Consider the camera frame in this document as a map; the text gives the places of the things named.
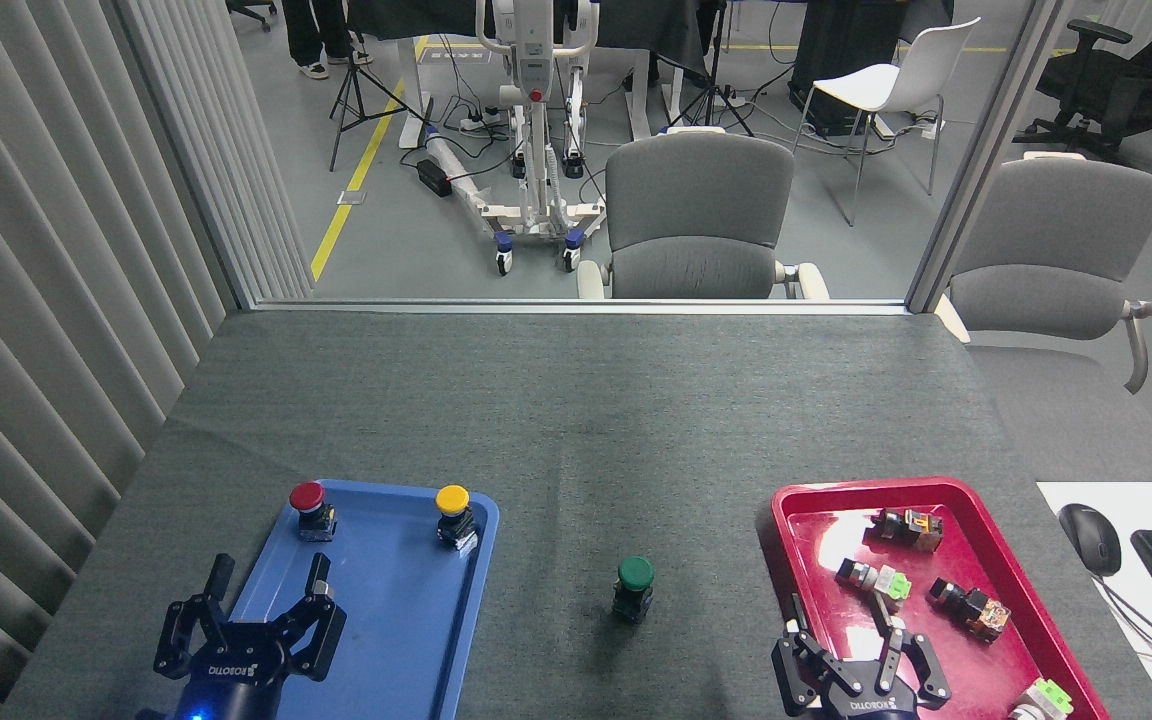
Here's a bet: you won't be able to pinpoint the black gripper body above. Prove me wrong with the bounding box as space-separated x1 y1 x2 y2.
136 620 289 720
814 680 925 720

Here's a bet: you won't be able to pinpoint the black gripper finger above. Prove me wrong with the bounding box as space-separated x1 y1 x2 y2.
154 553 236 682
274 552 348 683
870 598 953 707
773 594 863 717

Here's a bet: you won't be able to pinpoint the green push button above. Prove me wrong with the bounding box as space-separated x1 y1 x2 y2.
611 556 656 625

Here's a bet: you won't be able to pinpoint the red push button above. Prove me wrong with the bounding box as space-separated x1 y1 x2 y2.
289 481 339 543

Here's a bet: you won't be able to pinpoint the yellow push button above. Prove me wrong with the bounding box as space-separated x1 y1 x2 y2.
435 485 480 551

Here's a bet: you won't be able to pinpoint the blue plastic tray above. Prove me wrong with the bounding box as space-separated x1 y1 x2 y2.
181 478 500 720

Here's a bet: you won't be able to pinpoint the red plastic tray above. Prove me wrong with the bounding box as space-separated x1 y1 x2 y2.
769 477 1112 720

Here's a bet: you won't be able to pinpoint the black computer mouse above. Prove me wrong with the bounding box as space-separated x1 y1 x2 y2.
1058 503 1123 578

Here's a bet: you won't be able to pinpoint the grey vertical blinds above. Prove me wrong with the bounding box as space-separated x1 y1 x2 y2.
0 0 313 720

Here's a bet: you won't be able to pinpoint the grey chair with cream armrests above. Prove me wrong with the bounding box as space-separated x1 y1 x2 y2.
576 128 832 301
934 152 1152 393

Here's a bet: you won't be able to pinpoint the white stand on wheels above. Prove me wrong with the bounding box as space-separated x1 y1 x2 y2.
424 0 609 276

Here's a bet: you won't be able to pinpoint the white plastic chair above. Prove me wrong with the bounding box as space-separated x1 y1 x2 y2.
792 17 982 227

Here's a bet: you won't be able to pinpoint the person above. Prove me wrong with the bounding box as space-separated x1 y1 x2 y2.
281 0 374 80

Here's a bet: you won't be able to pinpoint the black office chair with armrests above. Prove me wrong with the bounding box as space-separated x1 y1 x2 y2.
1013 0 1152 161

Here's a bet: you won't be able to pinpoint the small black office chair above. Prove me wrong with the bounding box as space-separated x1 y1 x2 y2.
226 0 279 33

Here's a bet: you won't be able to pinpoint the black table cloth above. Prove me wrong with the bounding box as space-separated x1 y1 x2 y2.
348 0 709 77

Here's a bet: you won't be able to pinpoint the black and red switch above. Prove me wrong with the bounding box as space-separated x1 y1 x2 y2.
928 578 1013 643

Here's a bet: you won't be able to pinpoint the grey switch with green block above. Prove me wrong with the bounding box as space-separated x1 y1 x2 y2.
834 558 913 613

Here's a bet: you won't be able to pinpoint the white and green switch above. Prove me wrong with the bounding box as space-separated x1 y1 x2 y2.
1011 678 1075 720

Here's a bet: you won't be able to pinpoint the black and orange switch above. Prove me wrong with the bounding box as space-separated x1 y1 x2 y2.
864 507 945 554

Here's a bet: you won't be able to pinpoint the silver table edge rail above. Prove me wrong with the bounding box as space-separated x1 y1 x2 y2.
251 298 912 317

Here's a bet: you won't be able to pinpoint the silver post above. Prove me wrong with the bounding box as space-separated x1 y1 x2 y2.
906 0 1097 314

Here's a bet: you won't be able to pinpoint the black camera tripod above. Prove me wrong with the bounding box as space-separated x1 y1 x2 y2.
671 0 755 138

